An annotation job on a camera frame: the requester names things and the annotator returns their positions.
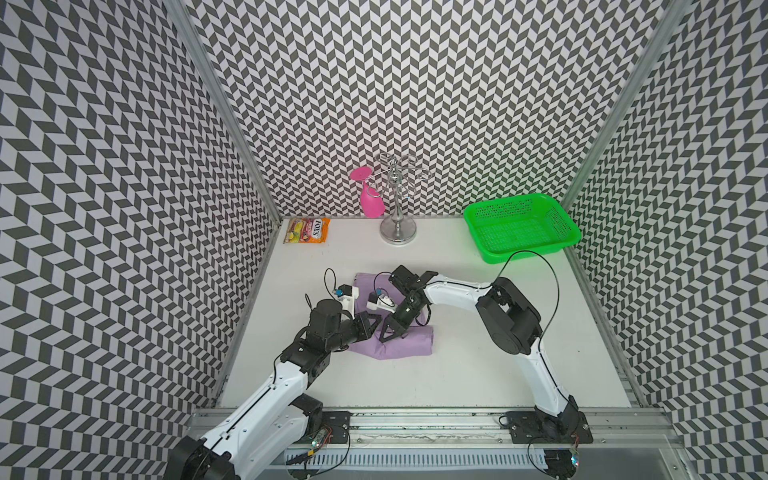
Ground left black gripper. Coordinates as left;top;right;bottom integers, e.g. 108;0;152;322
326;310;382;352

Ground purple long pants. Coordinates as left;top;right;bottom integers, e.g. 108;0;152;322
348;272;434;360

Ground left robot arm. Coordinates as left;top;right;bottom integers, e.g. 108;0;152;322
163;299;382;479

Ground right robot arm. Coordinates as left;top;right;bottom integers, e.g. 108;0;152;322
380;265;592;444

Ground orange candy bag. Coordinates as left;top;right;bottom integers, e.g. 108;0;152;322
283;217;330;244

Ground pink plastic goblet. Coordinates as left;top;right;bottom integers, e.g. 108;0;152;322
349;166;386;218

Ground chrome cup holder stand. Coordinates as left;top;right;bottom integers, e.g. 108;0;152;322
378;153;429;246

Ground green plastic basket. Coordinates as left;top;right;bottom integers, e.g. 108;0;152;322
463;193;582;264

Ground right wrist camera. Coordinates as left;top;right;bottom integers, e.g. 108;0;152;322
366;290;397;312

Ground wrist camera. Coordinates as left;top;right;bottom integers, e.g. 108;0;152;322
334;284;359;317
366;290;397;312

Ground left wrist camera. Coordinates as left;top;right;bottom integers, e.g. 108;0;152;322
334;284;359;317

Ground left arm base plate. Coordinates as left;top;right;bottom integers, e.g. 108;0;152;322
309;410;352;445

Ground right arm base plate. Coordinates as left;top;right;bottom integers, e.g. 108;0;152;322
503;410;594;445

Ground aluminium front rail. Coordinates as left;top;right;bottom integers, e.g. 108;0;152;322
348;407;683;449

